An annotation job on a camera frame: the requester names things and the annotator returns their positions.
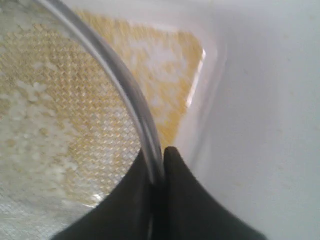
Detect round steel mesh sieve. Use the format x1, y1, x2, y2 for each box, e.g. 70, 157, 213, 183
0, 0, 165, 240

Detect white plastic tray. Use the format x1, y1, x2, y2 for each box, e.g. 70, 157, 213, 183
62, 0, 251, 186

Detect yellow grain mixture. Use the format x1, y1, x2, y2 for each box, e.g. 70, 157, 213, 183
0, 23, 140, 206

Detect yellow millet grains in tray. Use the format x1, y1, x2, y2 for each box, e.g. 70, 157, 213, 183
75, 9, 204, 148

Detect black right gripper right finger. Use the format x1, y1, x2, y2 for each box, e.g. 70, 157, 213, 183
151, 146, 266, 240

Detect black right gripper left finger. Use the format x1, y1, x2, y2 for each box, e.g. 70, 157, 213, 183
53, 152, 153, 240

